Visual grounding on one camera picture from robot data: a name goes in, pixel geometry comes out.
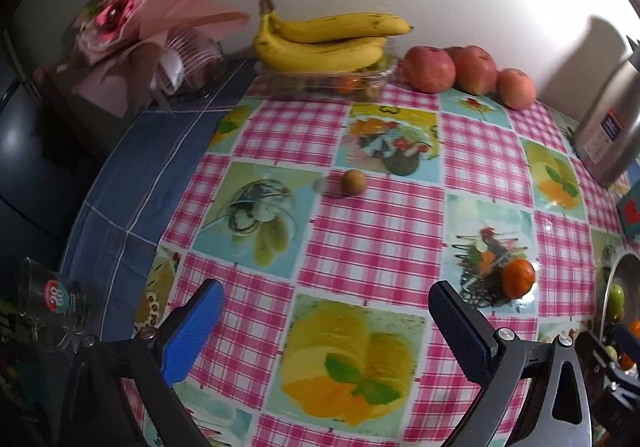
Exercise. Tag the round steel basin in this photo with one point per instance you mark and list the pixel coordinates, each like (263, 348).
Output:
(622, 267)

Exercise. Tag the clear plastic container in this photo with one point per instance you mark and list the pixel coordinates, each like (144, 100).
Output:
(320, 84)

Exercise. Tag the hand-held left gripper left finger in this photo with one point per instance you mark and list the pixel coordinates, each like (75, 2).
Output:
(192, 332)

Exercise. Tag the tiny brown round fruit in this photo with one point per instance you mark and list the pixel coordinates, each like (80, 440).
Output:
(354, 182)

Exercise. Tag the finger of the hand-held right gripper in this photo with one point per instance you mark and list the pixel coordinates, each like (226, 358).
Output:
(592, 349)
(627, 336)

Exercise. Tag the pink wrapped flower bouquet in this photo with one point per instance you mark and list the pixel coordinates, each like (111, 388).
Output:
(150, 12)

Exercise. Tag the large orange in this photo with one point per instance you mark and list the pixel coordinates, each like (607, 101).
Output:
(625, 361)
(635, 328)

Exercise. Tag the dark glossy cabinet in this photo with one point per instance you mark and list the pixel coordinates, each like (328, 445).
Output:
(30, 152)

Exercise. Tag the pink checkered fruit-print tablecloth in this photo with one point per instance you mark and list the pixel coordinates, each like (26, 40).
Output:
(370, 247)

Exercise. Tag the red apple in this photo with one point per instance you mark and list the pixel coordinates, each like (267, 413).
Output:
(475, 69)
(515, 88)
(429, 69)

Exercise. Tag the oval green apple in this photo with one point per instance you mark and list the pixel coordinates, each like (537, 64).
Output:
(611, 352)

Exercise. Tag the teal box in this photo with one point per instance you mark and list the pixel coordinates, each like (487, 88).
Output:
(631, 214)

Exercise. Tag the clear glass with round label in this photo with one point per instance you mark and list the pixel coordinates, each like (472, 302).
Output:
(55, 302)

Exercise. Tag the stainless steel thermos jug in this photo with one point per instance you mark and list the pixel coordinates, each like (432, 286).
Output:
(615, 127)

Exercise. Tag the yellow banana bunch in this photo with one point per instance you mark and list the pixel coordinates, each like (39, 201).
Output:
(320, 54)

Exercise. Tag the blue quilted table cover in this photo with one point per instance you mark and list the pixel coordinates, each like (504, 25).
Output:
(140, 167)

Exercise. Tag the small orange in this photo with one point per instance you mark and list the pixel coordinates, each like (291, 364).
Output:
(518, 278)

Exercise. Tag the round green apple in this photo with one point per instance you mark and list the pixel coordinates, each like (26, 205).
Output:
(616, 298)

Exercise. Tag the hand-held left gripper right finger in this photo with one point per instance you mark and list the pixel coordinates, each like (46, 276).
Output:
(460, 332)

